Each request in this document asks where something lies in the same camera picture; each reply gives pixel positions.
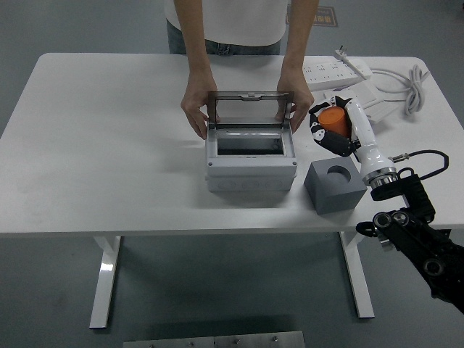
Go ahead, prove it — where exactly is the grey block battery holder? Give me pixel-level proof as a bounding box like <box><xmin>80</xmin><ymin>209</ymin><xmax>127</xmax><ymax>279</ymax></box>
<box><xmin>304</xmin><ymin>156</ymin><xmax>368</xmax><ymax>217</ymax></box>

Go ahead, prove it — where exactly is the narrow white power strip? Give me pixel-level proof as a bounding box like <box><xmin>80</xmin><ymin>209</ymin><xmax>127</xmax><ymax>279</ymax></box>
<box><xmin>344</xmin><ymin>57</ymin><xmax>373</xmax><ymax>79</ymax></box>

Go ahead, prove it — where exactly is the white bundled power cable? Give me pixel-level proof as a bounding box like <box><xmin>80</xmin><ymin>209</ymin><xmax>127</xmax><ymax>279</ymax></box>
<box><xmin>369</xmin><ymin>64</ymin><xmax>431</xmax><ymax>117</ymax></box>

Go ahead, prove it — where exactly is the person's right hand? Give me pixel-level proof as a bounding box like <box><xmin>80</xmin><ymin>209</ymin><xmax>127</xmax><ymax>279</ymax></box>
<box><xmin>181</xmin><ymin>74</ymin><xmax>220</xmax><ymax>140</ymax></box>

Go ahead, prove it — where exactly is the smoked transparent box lid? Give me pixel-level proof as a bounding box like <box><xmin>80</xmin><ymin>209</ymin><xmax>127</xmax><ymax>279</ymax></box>
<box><xmin>207</xmin><ymin>91</ymin><xmax>294</xmax><ymax>126</ymax></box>

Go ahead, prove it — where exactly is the wide white power strip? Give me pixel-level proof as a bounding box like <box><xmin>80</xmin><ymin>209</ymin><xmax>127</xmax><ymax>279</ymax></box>
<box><xmin>302</xmin><ymin>60</ymin><xmax>360</xmax><ymax>92</ymax></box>

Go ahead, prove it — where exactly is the person's left hand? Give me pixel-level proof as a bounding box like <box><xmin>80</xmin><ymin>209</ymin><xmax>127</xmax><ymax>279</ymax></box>
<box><xmin>274</xmin><ymin>74</ymin><xmax>315</xmax><ymax>133</ymax></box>

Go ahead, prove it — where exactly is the person's torso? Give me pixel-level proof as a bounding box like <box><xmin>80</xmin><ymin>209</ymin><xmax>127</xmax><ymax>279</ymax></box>
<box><xmin>163</xmin><ymin>0</ymin><xmax>287</xmax><ymax>56</ymax></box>

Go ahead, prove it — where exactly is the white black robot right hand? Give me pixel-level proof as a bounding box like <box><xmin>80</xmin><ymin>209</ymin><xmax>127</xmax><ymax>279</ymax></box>
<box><xmin>307</xmin><ymin>95</ymin><xmax>396</xmax><ymax>184</ymax></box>

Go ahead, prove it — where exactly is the white socket panel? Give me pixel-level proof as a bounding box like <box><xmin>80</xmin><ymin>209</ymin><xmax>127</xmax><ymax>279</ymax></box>
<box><xmin>362</xmin><ymin>99</ymin><xmax>394</xmax><ymax>124</ymax></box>
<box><xmin>320</xmin><ymin>82</ymin><xmax>386</xmax><ymax>109</ymax></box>

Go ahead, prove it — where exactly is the grey plastic electrical box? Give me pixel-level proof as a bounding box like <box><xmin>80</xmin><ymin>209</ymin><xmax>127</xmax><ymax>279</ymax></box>
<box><xmin>204</xmin><ymin>121</ymin><xmax>299</xmax><ymax>193</ymax></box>

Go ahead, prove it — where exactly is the brown floor sign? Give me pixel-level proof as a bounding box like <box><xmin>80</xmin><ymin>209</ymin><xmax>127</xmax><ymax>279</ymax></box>
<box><xmin>286</xmin><ymin>4</ymin><xmax>340</xmax><ymax>28</ymax></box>

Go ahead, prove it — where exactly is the white table leg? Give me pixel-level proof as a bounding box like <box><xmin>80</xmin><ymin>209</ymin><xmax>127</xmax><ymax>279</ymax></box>
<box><xmin>339</xmin><ymin>231</ymin><xmax>375</xmax><ymax>319</ymax></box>
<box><xmin>88</xmin><ymin>236</ymin><xmax>122</xmax><ymax>330</ymax></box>

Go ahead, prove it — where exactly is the orange cylindrical battery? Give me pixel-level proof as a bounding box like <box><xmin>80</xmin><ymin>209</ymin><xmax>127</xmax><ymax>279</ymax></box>
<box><xmin>318</xmin><ymin>105</ymin><xmax>349</xmax><ymax>138</ymax></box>

